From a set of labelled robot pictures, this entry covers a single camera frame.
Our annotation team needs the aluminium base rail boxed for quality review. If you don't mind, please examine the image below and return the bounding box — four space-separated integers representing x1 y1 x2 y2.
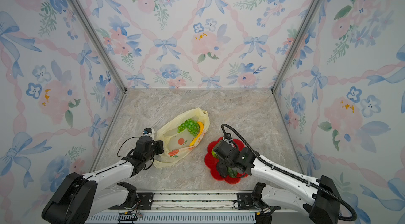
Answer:
68 188 329 224

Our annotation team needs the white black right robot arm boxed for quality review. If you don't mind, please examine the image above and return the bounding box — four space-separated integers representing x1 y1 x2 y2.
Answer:
212 140 341 224

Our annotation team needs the thin black left cable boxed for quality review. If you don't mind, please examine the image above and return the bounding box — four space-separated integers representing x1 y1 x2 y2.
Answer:
116 136 141 159

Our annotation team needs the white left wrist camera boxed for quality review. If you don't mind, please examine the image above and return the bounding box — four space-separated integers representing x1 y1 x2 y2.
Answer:
143 128 155 140

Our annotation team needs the green grape bunch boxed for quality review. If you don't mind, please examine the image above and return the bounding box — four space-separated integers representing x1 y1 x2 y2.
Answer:
177 119 199 137

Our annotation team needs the aluminium corner post left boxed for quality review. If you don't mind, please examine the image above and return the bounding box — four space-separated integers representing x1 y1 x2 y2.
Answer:
68 0 127 93

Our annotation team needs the aluminium corner post right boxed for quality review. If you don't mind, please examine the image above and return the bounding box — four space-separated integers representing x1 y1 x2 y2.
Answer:
271 0 322 95

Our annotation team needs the green ribbed fruit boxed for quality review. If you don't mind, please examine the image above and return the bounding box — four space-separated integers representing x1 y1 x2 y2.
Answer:
227 168 238 178

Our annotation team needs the red flower-shaped plate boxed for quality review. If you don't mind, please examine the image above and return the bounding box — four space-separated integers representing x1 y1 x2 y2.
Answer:
204 137 248 185

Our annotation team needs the green bell pepper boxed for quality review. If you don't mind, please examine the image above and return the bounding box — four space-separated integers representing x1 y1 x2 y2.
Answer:
211 150 218 159

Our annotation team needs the yellow banana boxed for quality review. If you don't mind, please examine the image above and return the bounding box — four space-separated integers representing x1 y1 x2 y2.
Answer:
189 122 204 147

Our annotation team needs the black corrugated cable conduit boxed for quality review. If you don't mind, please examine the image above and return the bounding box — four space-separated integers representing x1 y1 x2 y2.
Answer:
220 123 358 222

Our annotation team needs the yellow printed plastic bag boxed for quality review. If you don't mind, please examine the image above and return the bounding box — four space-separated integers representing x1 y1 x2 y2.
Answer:
154 108 210 169

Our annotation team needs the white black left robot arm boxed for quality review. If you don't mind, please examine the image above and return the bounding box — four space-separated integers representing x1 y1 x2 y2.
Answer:
42 134 164 224

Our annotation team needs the aluminium corner post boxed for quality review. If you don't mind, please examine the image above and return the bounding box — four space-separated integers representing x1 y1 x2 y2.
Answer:
271 0 322 95
68 0 127 93

